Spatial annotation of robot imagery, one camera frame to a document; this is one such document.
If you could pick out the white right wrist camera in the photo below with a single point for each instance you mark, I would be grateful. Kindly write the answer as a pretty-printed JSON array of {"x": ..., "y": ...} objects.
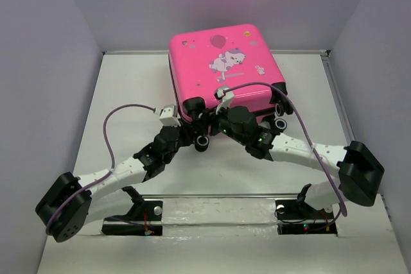
[{"x": 225, "y": 97}]

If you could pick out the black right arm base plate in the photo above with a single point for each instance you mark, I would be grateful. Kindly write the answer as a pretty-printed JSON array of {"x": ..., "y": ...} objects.
[{"x": 300, "y": 219}]

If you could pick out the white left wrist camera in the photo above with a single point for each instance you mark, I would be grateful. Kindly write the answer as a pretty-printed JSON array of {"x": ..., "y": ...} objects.
[{"x": 168, "y": 115}]

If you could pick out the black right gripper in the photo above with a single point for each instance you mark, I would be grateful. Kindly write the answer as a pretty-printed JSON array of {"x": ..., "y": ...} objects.
[{"x": 214, "y": 131}]

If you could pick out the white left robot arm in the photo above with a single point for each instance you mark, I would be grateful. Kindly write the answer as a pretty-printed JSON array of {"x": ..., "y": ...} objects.
[{"x": 67, "y": 204}]

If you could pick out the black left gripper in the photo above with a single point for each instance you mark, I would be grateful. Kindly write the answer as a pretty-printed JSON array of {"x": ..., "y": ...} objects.
[{"x": 187, "y": 135}]

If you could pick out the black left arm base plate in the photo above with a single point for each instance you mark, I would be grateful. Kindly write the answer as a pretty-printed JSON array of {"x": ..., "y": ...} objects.
[{"x": 140, "y": 220}]

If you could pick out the pink hard-shell suitcase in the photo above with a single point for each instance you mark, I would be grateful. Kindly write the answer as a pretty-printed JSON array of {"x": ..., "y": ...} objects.
[{"x": 202, "y": 61}]

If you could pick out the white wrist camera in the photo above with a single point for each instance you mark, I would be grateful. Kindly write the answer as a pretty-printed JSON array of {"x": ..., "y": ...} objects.
[
  {"x": 168, "y": 115},
  {"x": 225, "y": 97}
]

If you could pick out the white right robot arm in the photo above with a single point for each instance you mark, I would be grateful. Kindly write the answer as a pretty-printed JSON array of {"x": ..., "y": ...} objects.
[{"x": 353, "y": 173}]

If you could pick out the aluminium mounting rail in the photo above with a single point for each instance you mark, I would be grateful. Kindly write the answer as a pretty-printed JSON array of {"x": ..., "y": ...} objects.
[{"x": 248, "y": 195}]

